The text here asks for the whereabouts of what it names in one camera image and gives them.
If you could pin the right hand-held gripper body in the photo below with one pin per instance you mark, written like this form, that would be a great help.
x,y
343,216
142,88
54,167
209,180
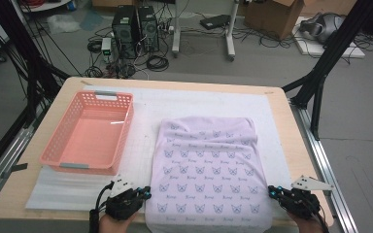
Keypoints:
x,y
301,204

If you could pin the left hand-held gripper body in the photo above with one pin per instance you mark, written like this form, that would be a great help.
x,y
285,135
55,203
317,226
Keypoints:
x,y
123,204

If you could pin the lilac printed towel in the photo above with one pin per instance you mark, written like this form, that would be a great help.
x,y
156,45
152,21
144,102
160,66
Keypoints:
x,y
207,168

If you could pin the pink plastic basket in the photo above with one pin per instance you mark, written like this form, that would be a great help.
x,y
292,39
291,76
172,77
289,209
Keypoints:
x,y
90,136

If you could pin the person's left hand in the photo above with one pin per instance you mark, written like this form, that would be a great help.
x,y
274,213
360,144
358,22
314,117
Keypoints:
x,y
116,225

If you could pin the person's right hand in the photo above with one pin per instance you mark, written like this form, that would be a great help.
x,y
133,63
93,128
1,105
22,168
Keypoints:
x,y
306,226

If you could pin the white foam mat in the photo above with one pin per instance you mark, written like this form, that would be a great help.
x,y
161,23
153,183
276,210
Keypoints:
x,y
191,100

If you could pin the white floor board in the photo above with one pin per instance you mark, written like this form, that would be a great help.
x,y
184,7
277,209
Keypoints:
x,y
311,48

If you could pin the small white power box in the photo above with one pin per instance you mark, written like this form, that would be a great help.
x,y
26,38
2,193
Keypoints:
x,y
106,43

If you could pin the black computer tower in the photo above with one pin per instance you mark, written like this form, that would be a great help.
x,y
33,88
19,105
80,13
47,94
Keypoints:
x,y
124,32
149,29

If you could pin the white metal stand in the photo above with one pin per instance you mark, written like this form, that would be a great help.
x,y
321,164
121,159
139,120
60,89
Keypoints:
x,y
176,32

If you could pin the open cardboard box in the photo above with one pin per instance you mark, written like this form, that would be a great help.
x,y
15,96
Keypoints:
x,y
268,19

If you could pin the grey headset device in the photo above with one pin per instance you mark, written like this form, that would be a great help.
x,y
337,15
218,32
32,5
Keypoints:
x,y
323,26

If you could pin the teal floor sheet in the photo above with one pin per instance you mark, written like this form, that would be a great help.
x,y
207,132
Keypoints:
x,y
92,19

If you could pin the black flat device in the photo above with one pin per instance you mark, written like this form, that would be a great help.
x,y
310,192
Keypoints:
x,y
215,21

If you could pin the clear plastic bag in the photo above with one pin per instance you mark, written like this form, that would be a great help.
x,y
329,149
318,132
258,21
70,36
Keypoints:
x,y
61,22

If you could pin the brown cardboard box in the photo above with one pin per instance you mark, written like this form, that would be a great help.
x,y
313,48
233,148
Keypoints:
x,y
330,6
110,2

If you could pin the white round table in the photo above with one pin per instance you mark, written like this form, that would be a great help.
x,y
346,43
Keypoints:
x,y
45,6

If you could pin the aluminium rail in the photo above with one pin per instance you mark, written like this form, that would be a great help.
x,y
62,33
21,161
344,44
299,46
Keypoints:
x,y
0,174
323,155

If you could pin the black frame stand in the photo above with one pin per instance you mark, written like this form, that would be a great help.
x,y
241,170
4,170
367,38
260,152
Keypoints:
x,y
22,42
336,42

